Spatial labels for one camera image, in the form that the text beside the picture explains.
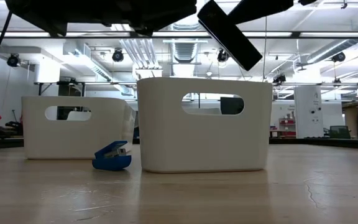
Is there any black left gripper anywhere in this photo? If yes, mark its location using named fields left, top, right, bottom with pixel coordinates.
left=67, top=0, right=198, bottom=30

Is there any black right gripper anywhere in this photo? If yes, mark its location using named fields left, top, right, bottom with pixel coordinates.
left=227, top=0, right=319, bottom=25

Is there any black stapler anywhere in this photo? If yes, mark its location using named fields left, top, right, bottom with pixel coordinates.
left=196, top=0, right=264, bottom=72

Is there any white plastic bin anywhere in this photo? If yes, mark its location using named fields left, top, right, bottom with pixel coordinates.
left=21, top=96, right=138, bottom=161
left=136, top=77, right=273, bottom=174

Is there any blue mini stapler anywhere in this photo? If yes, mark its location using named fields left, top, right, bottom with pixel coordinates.
left=91, top=140, right=133, bottom=172

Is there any black ceiling spotlight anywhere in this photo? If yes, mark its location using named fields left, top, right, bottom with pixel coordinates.
left=217, top=49, right=229, bottom=63
left=272, top=73, right=287, bottom=85
left=111, top=48, right=125, bottom=63
left=332, top=51, right=347, bottom=63
left=6, top=54, right=21, bottom=68

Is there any black background monitor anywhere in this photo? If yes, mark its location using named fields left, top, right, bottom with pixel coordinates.
left=220, top=96, right=245, bottom=116

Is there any red white shelf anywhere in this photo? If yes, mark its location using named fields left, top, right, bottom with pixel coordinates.
left=270, top=117, right=296, bottom=138

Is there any white pillar kiosk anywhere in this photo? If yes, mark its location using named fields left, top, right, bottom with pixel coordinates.
left=293, top=85, right=323, bottom=139

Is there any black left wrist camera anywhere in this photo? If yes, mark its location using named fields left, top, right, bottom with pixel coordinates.
left=131, top=24, right=155, bottom=37

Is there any black overhead frame beam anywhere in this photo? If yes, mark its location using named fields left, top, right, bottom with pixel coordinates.
left=0, top=30, right=358, bottom=39

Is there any silver ribbed ventilation duct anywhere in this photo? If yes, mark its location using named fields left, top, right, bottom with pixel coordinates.
left=169, top=23, right=200, bottom=78

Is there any white rectangular air duct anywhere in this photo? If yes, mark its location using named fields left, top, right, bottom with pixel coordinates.
left=63, top=40, right=135, bottom=96

